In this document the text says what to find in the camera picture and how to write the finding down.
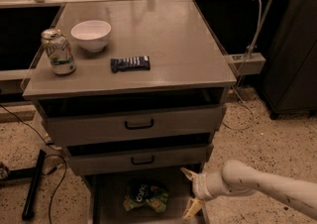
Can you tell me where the green white soda can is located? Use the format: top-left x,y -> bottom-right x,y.
41,28 -> 76,75

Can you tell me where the grey drawer cabinet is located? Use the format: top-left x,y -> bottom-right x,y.
24,0 -> 235,224

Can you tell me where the black floor stand bar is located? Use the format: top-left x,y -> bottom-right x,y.
22,150 -> 46,221

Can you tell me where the open bottom drawer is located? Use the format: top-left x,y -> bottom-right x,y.
90,167 -> 209,224

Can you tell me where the green rice chip bag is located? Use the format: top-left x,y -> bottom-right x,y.
123,180 -> 169,213

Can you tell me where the dark side cabinet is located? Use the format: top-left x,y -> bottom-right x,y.
260,0 -> 317,120

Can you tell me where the top grey drawer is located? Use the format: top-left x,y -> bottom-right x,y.
46,105 -> 226,147

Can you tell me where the grey metal bracket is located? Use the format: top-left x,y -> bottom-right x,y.
225,53 -> 265,77

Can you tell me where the dark blue snack bar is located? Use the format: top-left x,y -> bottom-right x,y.
110,56 -> 151,73

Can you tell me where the black floor cable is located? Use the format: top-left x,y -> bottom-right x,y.
0,103 -> 68,224

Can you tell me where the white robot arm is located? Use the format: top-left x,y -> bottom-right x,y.
180,160 -> 317,220

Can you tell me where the middle grey drawer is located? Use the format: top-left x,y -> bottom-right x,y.
67,144 -> 213,175

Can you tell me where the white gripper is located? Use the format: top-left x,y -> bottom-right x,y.
180,168 -> 228,220

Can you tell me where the grey drawer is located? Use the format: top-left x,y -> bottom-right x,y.
46,105 -> 226,147
67,144 -> 213,175

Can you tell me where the white bowl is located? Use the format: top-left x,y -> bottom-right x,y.
71,20 -> 112,53

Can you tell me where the white cable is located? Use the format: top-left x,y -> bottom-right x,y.
222,0 -> 264,132

